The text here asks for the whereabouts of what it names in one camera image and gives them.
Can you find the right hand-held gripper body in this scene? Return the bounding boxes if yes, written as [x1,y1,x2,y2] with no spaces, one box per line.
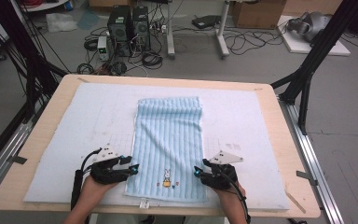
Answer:
[200,150,244,190]

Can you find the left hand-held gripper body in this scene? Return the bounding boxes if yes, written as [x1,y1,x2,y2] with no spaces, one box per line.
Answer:
[89,145,130,185]

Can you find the light blue striped towel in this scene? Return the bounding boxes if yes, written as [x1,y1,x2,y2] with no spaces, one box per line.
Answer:
[124,96,208,210]

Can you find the person's right hand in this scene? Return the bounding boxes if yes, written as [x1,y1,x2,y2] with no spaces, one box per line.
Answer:
[213,181,246,206]

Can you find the person's left hand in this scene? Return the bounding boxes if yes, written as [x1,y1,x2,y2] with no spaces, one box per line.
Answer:
[80,176,119,204]

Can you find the person's lap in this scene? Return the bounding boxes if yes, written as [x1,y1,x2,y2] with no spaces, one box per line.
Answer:
[97,214,227,224]

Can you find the white grid mat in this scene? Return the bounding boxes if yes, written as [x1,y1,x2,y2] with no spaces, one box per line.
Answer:
[22,82,291,211]

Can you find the grey tape piece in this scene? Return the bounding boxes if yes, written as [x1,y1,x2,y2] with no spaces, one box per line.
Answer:
[296,170,319,187]

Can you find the wooden table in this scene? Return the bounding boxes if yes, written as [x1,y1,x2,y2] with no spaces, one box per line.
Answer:
[0,74,322,218]

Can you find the white power supply box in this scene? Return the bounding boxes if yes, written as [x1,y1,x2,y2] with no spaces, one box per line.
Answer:
[97,35,110,62]

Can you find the large black computer tower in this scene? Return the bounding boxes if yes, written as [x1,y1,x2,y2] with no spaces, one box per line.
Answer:
[106,5,133,58]

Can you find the white desk leg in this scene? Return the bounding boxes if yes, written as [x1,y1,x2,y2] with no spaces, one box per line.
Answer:
[215,0,231,60]
[166,0,176,60]

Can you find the slim black computer tower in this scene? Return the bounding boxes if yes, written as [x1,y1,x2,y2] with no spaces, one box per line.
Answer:
[131,6,152,52]

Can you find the flat black device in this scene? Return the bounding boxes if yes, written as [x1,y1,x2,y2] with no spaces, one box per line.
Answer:
[191,14,222,30]

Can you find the blue floor sheet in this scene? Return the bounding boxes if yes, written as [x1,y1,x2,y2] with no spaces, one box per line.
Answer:
[76,8,102,31]

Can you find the white floor board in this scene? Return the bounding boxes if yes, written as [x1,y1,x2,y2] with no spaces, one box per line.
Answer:
[276,14,351,57]

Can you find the clear plastic bag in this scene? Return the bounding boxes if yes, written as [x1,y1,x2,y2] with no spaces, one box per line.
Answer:
[45,12,78,34]

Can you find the brown cardboard box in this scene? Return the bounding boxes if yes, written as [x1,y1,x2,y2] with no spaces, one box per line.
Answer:
[231,0,287,30]

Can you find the grey robot head device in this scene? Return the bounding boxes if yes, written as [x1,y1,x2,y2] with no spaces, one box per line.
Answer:
[285,11,332,43]

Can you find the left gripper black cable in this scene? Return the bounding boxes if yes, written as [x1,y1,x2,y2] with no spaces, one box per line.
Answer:
[70,148,103,213]

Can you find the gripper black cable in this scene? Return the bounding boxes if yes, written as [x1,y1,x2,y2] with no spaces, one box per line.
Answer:
[70,148,103,213]
[220,171,252,224]

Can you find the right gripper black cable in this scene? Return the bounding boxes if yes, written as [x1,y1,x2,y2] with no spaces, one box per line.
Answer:
[220,171,252,224]

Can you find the aluminium rail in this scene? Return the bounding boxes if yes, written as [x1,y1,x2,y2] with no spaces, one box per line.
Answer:
[278,96,346,224]
[0,102,45,203]

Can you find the black cable coil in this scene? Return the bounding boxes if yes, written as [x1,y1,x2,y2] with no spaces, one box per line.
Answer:
[141,50,164,70]

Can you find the tangle of black floor cables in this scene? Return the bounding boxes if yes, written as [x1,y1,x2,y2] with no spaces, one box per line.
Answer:
[223,27,285,56]

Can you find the black metal frame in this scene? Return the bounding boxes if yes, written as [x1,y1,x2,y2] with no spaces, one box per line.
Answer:
[269,0,358,136]
[0,0,69,125]

